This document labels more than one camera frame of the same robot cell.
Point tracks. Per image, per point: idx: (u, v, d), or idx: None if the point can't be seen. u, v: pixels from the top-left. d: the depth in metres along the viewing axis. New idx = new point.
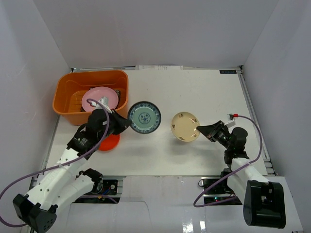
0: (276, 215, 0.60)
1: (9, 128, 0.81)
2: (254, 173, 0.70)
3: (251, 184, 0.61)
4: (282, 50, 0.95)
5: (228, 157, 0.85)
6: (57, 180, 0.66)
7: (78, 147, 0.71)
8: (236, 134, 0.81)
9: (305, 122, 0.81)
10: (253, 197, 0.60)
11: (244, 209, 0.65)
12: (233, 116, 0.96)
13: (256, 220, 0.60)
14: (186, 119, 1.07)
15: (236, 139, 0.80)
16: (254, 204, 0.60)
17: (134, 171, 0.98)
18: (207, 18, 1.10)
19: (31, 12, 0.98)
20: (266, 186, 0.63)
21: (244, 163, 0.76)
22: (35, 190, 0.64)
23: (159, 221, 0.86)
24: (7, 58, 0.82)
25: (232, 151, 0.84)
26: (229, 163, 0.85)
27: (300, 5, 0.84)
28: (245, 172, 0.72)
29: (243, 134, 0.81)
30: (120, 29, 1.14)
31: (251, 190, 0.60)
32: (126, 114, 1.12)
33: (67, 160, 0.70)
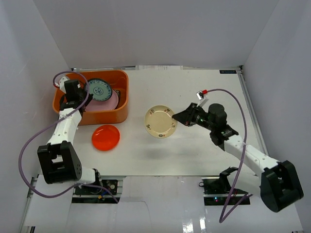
0: (295, 191, 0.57)
1: (9, 128, 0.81)
2: (258, 157, 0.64)
3: (267, 174, 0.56)
4: (282, 50, 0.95)
5: (216, 139, 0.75)
6: (69, 126, 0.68)
7: (70, 106, 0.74)
8: (215, 112, 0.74)
9: (305, 122, 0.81)
10: (273, 186, 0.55)
11: (265, 200, 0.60)
12: (203, 94, 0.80)
13: (283, 205, 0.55)
14: (158, 112, 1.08)
15: (217, 116, 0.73)
16: (275, 191, 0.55)
17: (134, 171, 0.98)
18: (207, 18, 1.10)
19: (31, 12, 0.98)
20: (277, 168, 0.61)
21: (240, 144, 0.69)
22: (53, 138, 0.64)
23: (159, 222, 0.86)
24: (7, 58, 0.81)
25: (218, 130, 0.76)
26: (220, 143, 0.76)
27: (300, 5, 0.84)
28: (248, 157, 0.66)
29: (220, 109, 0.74)
30: (120, 29, 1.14)
31: (269, 180, 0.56)
32: (126, 115, 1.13)
33: (68, 113, 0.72)
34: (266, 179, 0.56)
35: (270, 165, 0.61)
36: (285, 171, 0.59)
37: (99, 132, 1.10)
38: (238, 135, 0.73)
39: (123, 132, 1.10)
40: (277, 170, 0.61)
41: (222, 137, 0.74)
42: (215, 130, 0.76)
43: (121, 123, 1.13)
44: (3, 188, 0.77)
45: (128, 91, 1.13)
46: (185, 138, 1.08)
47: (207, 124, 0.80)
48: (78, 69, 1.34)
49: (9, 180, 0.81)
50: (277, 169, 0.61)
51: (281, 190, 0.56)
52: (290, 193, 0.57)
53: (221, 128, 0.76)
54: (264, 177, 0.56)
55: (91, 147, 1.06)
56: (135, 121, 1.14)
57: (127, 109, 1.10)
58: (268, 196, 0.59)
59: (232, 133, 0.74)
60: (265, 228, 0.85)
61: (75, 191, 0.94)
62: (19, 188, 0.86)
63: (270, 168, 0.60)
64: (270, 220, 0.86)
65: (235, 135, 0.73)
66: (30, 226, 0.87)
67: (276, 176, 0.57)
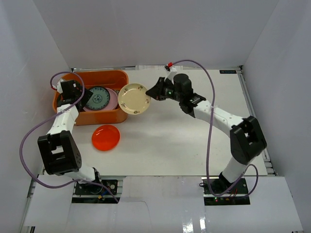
0: (260, 143, 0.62)
1: (9, 128, 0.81)
2: (226, 117, 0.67)
3: (234, 131, 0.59)
4: (282, 50, 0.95)
5: (186, 108, 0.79)
6: (68, 118, 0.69)
7: (67, 102, 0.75)
8: (180, 81, 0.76)
9: (305, 122, 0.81)
10: (241, 141, 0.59)
11: (233, 154, 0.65)
12: (168, 67, 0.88)
13: (250, 156, 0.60)
14: (131, 90, 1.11)
15: (182, 85, 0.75)
16: (243, 145, 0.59)
17: (134, 171, 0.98)
18: (207, 18, 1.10)
19: (31, 12, 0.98)
20: (243, 125, 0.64)
21: (209, 108, 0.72)
22: (52, 129, 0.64)
23: (159, 221, 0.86)
24: (7, 58, 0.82)
25: (186, 99, 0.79)
26: (191, 111, 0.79)
27: (300, 6, 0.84)
28: (216, 119, 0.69)
29: (184, 77, 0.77)
30: (120, 29, 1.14)
31: (237, 137, 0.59)
32: (126, 114, 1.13)
33: (66, 107, 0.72)
34: (234, 136, 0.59)
35: (236, 122, 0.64)
36: (250, 126, 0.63)
37: (99, 132, 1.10)
38: (205, 100, 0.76)
39: (123, 132, 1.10)
40: (244, 126, 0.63)
41: (191, 104, 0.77)
42: (184, 99, 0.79)
43: (121, 123, 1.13)
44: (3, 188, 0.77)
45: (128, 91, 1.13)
46: (185, 138, 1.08)
47: (177, 95, 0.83)
48: (78, 69, 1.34)
49: (9, 179, 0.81)
50: (243, 125, 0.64)
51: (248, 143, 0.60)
52: (255, 144, 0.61)
53: (189, 97, 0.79)
54: (232, 133, 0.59)
55: (91, 146, 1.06)
56: (135, 121, 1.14)
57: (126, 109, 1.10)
58: (238, 152, 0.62)
59: (200, 100, 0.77)
60: (265, 228, 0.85)
61: (75, 191, 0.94)
62: (19, 188, 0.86)
63: (237, 125, 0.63)
64: (270, 220, 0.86)
65: (203, 101, 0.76)
66: (30, 226, 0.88)
67: (243, 131, 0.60)
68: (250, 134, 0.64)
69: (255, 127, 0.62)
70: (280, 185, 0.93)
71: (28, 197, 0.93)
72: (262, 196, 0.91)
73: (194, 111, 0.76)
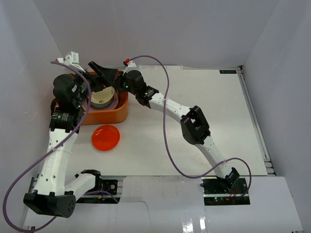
0: (205, 127, 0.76)
1: (9, 128, 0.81)
2: (177, 108, 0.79)
3: (183, 121, 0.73)
4: (282, 50, 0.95)
5: (143, 101, 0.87)
6: (58, 164, 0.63)
7: (62, 123, 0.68)
8: (132, 77, 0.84)
9: (305, 122, 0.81)
10: (189, 128, 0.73)
11: (185, 137, 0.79)
12: (126, 62, 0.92)
13: (198, 138, 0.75)
14: None
15: (135, 80, 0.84)
16: (191, 132, 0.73)
17: (134, 171, 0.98)
18: (207, 18, 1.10)
19: (32, 11, 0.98)
20: (190, 113, 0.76)
21: (162, 101, 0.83)
22: (40, 182, 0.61)
23: (159, 221, 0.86)
24: (7, 58, 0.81)
25: (142, 92, 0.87)
26: (147, 104, 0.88)
27: (300, 5, 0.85)
28: (169, 109, 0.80)
29: (137, 73, 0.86)
30: (120, 29, 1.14)
31: (186, 125, 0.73)
32: (126, 114, 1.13)
33: (60, 141, 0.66)
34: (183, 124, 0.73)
35: (185, 112, 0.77)
36: (196, 114, 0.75)
37: (99, 132, 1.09)
38: (158, 92, 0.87)
39: (123, 132, 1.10)
40: (191, 115, 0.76)
41: (146, 97, 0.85)
42: (139, 93, 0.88)
43: (121, 123, 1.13)
44: (3, 188, 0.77)
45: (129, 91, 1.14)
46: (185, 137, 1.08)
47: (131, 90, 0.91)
48: None
49: (9, 180, 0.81)
50: (190, 114, 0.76)
51: (195, 129, 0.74)
52: (201, 128, 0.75)
53: (144, 91, 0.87)
54: (182, 123, 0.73)
55: (91, 146, 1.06)
56: (135, 121, 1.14)
57: (126, 109, 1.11)
58: (188, 136, 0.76)
59: (153, 92, 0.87)
60: (265, 228, 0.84)
61: None
62: (19, 188, 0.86)
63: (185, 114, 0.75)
64: (269, 220, 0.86)
65: (157, 93, 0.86)
66: (30, 226, 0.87)
67: (190, 121, 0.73)
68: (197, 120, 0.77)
69: (199, 114, 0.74)
70: (280, 184, 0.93)
71: None
72: (262, 196, 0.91)
73: (150, 104, 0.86)
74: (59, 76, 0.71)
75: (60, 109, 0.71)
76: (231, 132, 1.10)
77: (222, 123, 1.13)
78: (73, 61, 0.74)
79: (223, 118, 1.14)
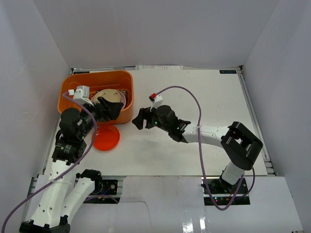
0: (256, 144, 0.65)
1: (9, 128, 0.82)
2: (214, 130, 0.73)
3: (226, 141, 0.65)
4: (282, 50, 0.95)
5: (177, 137, 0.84)
6: (57, 195, 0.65)
7: (64, 156, 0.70)
8: (164, 114, 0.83)
9: (305, 122, 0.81)
10: (234, 149, 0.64)
11: (236, 162, 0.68)
12: (152, 97, 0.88)
13: (251, 160, 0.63)
14: (109, 93, 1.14)
15: (166, 116, 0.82)
16: (239, 152, 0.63)
17: (134, 171, 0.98)
18: (207, 18, 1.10)
19: (31, 11, 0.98)
20: (231, 132, 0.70)
21: (196, 129, 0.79)
22: (37, 213, 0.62)
23: (159, 221, 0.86)
24: (7, 58, 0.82)
25: (174, 128, 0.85)
26: (182, 139, 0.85)
27: (300, 5, 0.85)
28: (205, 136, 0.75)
29: (166, 109, 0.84)
30: (120, 29, 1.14)
31: (230, 146, 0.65)
32: (131, 114, 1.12)
33: (60, 173, 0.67)
34: (227, 145, 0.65)
35: (225, 132, 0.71)
36: (238, 131, 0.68)
37: (99, 132, 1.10)
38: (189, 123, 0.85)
39: (124, 132, 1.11)
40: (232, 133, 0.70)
41: (180, 131, 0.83)
42: (172, 129, 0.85)
43: (121, 124, 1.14)
44: (3, 189, 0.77)
45: (133, 92, 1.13)
46: None
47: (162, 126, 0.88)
48: (78, 69, 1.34)
49: (9, 179, 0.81)
50: (232, 132, 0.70)
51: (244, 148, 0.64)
52: (251, 146, 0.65)
53: (175, 125, 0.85)
54: (224, 144, 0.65)
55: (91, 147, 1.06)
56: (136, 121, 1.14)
57: (130, 112, 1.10)
58: (239, 160, 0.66)
59: (186, 124, 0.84)
60: (264, 228, 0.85)
61: None
62: (19, 187, 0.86)
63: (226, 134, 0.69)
64: (269, 220, 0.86)
65: (189, 124, 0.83)
66: None
67: (233, 139, 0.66)
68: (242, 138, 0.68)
69: (242, 130, 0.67)
70: (279, 185, 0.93)
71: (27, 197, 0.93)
72: (262, 197, 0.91)
73: (185, 136, 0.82)
74: (67, 109, 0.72)
75: (64, 140, 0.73)
76: None
77: (222, 123, 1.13)
78: (83, 95, 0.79)
79: (223, 118, 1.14)
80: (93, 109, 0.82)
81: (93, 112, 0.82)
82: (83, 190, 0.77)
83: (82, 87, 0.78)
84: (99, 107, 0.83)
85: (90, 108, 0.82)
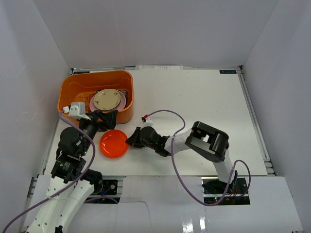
0: (219, 137, 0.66)
1: (9, 127, 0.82)
2: (182, 135, 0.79)
3: (190, 141, 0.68)
4: (282, 50, 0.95)
5: (164, 152, 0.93)
6: (52, 212, 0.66)
7: (62, 173, 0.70)
8: (146, 134, 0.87)
9: (305, 122, 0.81)
10: (198, 148, 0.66)
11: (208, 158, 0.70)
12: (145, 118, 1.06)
13: (219, 153, 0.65)
14: (109, 93, 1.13)
15: (149, 137, 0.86)
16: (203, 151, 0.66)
17: (134, 171, 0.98)
18: (207, 18, 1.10)
19: (31, 11, 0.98)
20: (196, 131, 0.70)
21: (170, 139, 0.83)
22: (33, 226, 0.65)
23: (159, 221, 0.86)
24: (7, 58, 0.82)
25: (159, 145, 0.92)
26: (167, 153, 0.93)
27: (300, 5, 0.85)
28: (178, 141, 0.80)
29: (148, 129, 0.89)
30: (120, 29, 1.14)
31: (194, 145, 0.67)
32: (131, 114, 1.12)
33: (57, 190, 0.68)
34: (192, 146, 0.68)
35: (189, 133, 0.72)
36: (200, 129, 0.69)
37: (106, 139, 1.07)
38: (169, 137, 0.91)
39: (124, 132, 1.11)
40: (196, 132, 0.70)
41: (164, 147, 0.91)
42: (157, 146, 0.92)
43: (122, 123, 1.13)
44: (3, 189, 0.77)
45: (133, 92, 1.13)
46: None
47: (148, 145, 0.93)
48: (78, 69, 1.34)
49: (9, 179, 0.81)
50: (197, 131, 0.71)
51: (208, 145, 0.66)
52: (215, 141, 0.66)
53: (161, 141, 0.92)
54: (189, 144, 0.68)
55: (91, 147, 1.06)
56: (136, 121, 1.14)
57: (130, 112, 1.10)
58: (210, 157, 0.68)
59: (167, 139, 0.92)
60: (264, 228, 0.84)
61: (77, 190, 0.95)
62: (19, 187, 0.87)
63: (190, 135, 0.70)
64: (269, 220, 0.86)
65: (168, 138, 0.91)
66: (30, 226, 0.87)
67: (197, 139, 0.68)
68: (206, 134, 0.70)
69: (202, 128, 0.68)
70: (279, 185, 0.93)
71: (27, 197, 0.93)
72: (262, 197, 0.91)
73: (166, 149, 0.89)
74: (67, 127, 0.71)
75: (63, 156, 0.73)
76: (232, 132, 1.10)
77: (222, 122, 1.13)
78: (79, 111, 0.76)
79: (223, 118, 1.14)
80: (89, 123, 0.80)
81: (91, 126, 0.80)
82: (79, 196, 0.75)
83: (78, 103, 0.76)
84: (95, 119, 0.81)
85: (86, 123, 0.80)
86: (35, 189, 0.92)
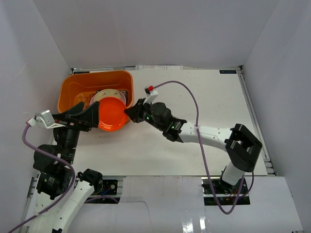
0: (256, 146, 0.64)
1: (9, 128, 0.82)
2: (215, 132, 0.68)
3: (231, 146, 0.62)
4: (282, 50, 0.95)
5: (172, 137, 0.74)
6: (42, 226, 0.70)
7: (48, 189, 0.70)
8: (159, 113, 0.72)
9: (305, 122, 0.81)
10: (239, 154, 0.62)
11: (235, 164, 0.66)
12: (149, 91, 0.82)
13: (252, 162, 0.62)
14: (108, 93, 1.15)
15: (163, 116, 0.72)
16: (243, 157, 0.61)
17: (134, 171, 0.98)
18: (207, 18, 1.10)
19: (31, 11, 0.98)
20: (233, 135, 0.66)
21: (194, 130, 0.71)
22: None
23: (159, 221, 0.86)
24: (6, 58, 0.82)
25: (169, 127, 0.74)
26: (177, 139, 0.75)
27: (300, 5, 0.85)
28: (207, 138, 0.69)
29: (163, 107, 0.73)
30: (120, 29, 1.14)
31: (235, 151, 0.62)
32: None
33: (44, 205, 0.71)
34: (232, 150, 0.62)
35: (227, 135, 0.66)
36: (240, 133, 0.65)
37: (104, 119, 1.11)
38: (184, 121, 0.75)
39: (124, 132, 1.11)
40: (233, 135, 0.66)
41: (175, 131, 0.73)
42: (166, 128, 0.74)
43: None
44: (3, 189, 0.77)
45: (133, 92, 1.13)
46: None
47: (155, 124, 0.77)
48: (78, 69, 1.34)
49: (9, 179, 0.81)
50: (233, 135, 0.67)
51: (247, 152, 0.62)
52: (252, 148, 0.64)
53: (170, 123, 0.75)
54: (230, 149, 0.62)
55: (91, 147, 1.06)
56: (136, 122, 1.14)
57: None
58: (241, 163, 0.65)
59: (181, 124, 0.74)
60: (264, 228, 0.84)
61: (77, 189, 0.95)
62: (19, 187, 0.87)
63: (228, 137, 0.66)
64: (269, 220, 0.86)
65: (185, 124, 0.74)
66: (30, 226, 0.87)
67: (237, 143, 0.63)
68: (243, 140, 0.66)
69: (245, 133, 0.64)
70: (279, 185, 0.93)
71: (27, 197, 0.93)
72: (262, 197, 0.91)
73: (181, 137, 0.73)
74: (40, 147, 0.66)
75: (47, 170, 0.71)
76: None
77: (222, 122, 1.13)
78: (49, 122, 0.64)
79: (223, 118, 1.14)
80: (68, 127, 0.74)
81: (70, 131, 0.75)
82: (79, 198, 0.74)
83: (42, 115, 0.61)
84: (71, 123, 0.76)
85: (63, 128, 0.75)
86: (35, 189, 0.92)
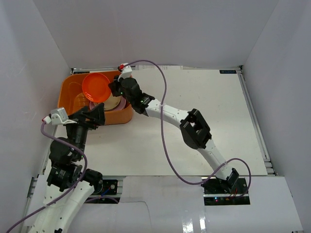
0: (206, 130, 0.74)
1: (9, 127, 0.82)
2: (175, 113, 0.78)
3: (183, 125, 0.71)
4: (282, 50, 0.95)
5: (139, 109, 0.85)
6: (48, 219, 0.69)
7: (58, 181, 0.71)
8: (128, 86, 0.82)
9: (305, 122, 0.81)
10: (189, 133, 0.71)
11: (187, 142, 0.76)
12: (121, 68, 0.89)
13: (199, 142, 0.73)
14: None
15: (131, 89, 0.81)
16: (193, 137, 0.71)
17: (134, 171, 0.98)
18: (207, 18, 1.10)
19: (31, 11, 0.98)
20: (189, 117, 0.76)
21: (159, 108, 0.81)
22: None
23: (159, 221, 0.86)
24: (6, 58, 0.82)
25: (138, 100, 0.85)
26: (144, 111, 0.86)
27: (300, 5, 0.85)
28: (166, 116, 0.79)
29: (131, 82, 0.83)
30: (120, 29, 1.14)
31: (186, 130, 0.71)
32: (130, 114, 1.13)
33: (53, 197, 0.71)
34: (183, 129, 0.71)
35: (184, 116, 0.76)
36: (195, 117, 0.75)
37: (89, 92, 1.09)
38: (153, 98, 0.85)
39: (124, 132, 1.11)
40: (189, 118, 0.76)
41: (143, 106, 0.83)
42: (135, 101, 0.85)
43: (122, 123, 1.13)
44: (3, 189, 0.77)
45: None
46: None
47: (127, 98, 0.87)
48: (78, 69, 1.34)
49: (9, 180, 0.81)
50: (189, 117, 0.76)
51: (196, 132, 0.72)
52: (201, 131, 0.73)
53: (140, 98, 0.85)
54: (182, 128, 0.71)
55: (90, 147, 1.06)
56: (136, 121, 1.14)
57: (129, 111, 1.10)
58: (190, 142, 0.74)
59: (149, 100, 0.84)
60: (264, 228, 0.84)
61: None
62: (19, 187, 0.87)
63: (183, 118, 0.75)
64: (270, 220, 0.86)
65: (153, 100, 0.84)
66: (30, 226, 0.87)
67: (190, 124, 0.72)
68: (196, 123, 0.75)
69: (198, 117, 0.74)
70: (279, 185, 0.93)
71: (27, 197, 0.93)
72: (262, 197, 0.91)
73: (148, 112, 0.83)
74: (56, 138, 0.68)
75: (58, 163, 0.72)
76: (231, 132, 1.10)
77: (222, 122, 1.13)
78: (62, 118, 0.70)
79: (223, 118, 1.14)
80: (77, 124, 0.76)
81: (80, 128, 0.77)
82: (80, 197, 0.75)
83: (58, 111, 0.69)
84: (82, 120, 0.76)
85: (74, 125, 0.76)
86: (35, 189, 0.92)
